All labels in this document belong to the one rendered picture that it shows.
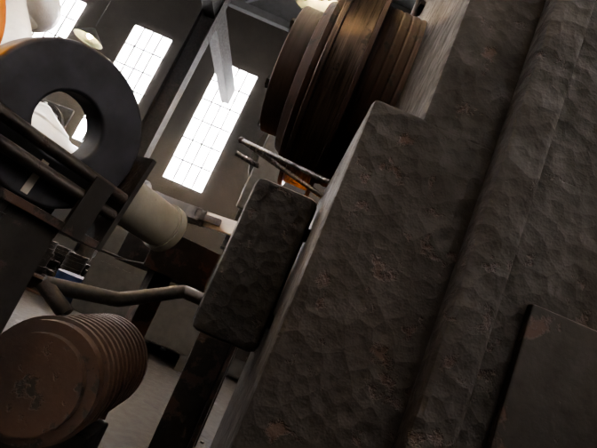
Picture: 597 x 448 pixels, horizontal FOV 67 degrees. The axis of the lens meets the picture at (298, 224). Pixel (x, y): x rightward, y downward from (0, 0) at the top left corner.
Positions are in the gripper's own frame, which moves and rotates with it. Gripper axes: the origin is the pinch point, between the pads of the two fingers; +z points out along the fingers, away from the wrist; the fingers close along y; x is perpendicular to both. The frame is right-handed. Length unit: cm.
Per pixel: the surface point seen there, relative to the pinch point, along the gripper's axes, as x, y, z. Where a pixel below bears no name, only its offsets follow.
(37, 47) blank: 1, 55, -12
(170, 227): -7.9, 39.1, 0.1
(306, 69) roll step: 29.9, 15.5, 7.1
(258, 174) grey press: 85, -255, -22
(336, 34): 33.7, 22.9, 10.5
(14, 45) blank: 0, 56, -13
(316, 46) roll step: 32.8, 19.1, 7.8
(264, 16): 549, -743, -169
